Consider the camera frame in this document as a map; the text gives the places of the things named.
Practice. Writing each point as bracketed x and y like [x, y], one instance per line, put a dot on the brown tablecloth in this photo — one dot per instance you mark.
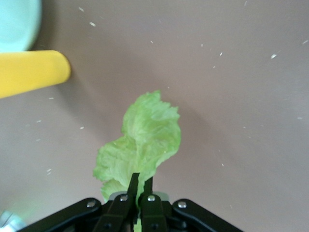
[217, 96]

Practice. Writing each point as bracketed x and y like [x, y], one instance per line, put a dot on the mint green plate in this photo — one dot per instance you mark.
[14, 24]

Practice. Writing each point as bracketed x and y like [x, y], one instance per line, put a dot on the yellow mustard squeeze bottle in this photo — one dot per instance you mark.
[29, 72]

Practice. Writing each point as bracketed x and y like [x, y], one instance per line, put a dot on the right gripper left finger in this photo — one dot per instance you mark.
[116, 215]

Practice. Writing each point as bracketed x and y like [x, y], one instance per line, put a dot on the green lettuce leaf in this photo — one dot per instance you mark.
[144, 135]

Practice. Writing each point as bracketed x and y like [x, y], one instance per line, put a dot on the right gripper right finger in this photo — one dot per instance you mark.
[157, 215]

